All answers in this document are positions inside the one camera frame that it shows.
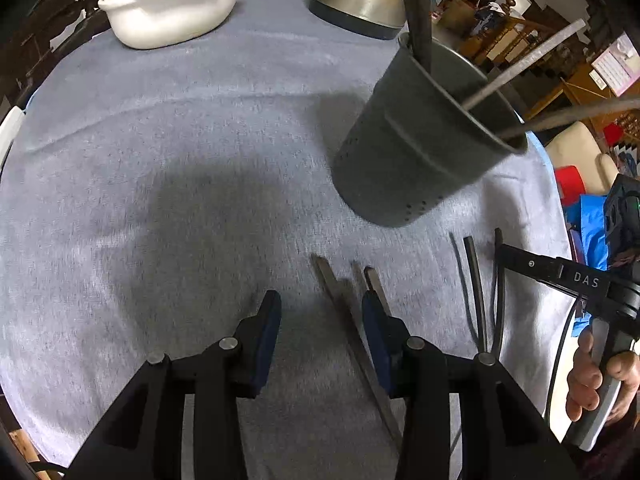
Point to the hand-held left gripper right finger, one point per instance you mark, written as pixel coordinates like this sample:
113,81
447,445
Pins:
377,340

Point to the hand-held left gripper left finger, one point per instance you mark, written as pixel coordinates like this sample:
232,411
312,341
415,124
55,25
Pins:
265,340

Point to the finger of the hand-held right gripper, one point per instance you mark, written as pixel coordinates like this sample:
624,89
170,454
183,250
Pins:
550,270

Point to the grey perforated chopstick holder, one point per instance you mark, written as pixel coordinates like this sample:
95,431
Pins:
415,145

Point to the utensils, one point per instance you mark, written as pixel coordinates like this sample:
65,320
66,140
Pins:
525,60

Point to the person's right forearm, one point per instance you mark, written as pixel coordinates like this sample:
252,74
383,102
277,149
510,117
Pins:
622,452

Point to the person's right hand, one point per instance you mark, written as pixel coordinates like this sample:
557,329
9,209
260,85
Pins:
582,385

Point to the blue cloth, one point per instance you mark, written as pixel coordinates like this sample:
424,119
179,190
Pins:
590,230

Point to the red child chair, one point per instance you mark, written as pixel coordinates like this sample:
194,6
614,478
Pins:
572,185

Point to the cream armchair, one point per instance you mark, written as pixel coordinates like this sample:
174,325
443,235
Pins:
575,150

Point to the wooden stair railing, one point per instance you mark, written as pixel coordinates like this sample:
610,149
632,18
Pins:
510,30

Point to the white enamel pot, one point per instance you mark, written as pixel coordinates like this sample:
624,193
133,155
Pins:
165,15

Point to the pink wall calendar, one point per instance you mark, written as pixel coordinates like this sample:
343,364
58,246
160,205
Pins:
617,65

